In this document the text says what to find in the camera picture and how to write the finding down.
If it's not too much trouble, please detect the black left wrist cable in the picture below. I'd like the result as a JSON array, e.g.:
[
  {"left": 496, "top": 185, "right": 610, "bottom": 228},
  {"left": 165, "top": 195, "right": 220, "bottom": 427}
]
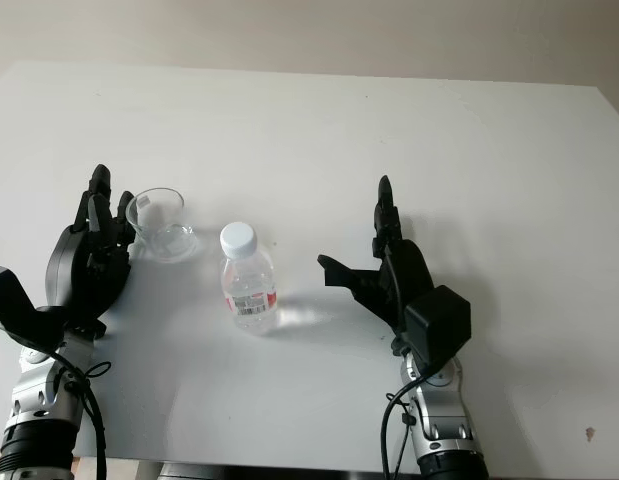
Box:
[{"left": 51, "top": 347, "right": 113, "bottom": 480}]

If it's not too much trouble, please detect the black robot torso edge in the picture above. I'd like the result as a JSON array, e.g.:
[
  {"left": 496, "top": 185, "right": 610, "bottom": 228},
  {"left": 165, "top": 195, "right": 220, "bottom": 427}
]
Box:
[{"left": 157, "top": 461, "right": 421, "bottom": 480}]

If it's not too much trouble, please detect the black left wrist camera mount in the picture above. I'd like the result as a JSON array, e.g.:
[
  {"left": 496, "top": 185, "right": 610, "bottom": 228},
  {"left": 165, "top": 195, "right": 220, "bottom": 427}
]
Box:
[{"left": 0, "top": 263, "right": 73, "bottom": 352}]

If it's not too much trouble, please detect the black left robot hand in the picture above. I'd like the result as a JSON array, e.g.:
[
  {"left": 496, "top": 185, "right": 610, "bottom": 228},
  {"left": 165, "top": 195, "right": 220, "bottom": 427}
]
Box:
[{"left": 44, "top": 163, "right": 136, "bottom": 339}]

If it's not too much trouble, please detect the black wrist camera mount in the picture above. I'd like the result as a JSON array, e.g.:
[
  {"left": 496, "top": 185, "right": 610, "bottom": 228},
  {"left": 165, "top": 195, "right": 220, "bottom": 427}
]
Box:
[
  {"left": 0, "top": 263, "right": 73, "bottom": 352},
  {"left": 403, "top": 284, "right": 473, "bottom": 377}
]

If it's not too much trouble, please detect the clear plastic water bottle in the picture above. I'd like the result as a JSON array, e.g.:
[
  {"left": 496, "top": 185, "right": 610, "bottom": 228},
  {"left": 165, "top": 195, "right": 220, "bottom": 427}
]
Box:
[{"left": 219, "top": 222, "right": 280, "bottom": 336}]

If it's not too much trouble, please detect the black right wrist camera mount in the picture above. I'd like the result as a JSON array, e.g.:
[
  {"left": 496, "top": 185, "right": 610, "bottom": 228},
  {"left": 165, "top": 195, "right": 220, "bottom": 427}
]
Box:
[{"left": 403, "top": 284, "right": 473, "bottom": 377}]

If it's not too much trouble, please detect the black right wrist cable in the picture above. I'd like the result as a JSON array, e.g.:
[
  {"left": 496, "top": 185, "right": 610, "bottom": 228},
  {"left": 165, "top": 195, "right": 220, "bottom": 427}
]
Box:
[{"left": 381, "top": 367, "right": 443, "bottom": 480}]

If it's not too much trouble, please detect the clear glass cup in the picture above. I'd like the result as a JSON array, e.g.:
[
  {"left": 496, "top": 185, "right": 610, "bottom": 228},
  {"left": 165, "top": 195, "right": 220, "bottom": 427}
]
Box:
[{"left": 125, "top": 187, "right": 201, "bottom": 265}]

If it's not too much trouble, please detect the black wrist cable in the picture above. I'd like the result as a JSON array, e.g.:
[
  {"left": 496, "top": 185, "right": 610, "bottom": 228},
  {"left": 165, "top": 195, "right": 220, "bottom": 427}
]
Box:
[
  {"left": 381, "top": 367, "right": 443, "bottom": 480},
  {"left": 51, "top": 347, "right": 113, "bottom": 480}
]

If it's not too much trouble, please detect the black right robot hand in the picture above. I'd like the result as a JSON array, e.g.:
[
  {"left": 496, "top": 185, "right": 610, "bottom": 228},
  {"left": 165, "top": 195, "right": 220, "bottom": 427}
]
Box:
[{"left": 317, "top": 174, "right": 436, "bottom": 355}]

